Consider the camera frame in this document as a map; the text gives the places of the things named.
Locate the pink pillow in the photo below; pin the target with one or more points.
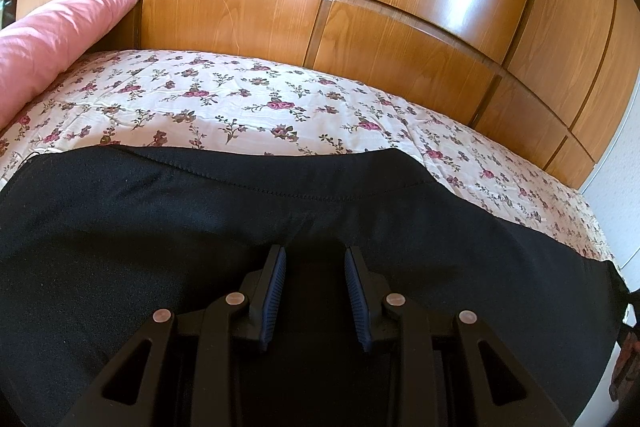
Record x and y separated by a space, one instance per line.
45 42

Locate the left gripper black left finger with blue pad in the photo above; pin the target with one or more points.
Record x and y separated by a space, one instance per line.
191 351

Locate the black pants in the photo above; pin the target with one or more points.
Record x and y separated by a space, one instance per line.
95 240

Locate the window with wooden frame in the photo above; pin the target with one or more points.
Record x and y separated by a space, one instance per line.
7 12

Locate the floral bedspread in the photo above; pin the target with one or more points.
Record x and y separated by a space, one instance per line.
242 105

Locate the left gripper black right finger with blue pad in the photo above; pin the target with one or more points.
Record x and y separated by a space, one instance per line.
440 369

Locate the red floral rug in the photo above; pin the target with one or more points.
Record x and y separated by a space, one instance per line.
626 368

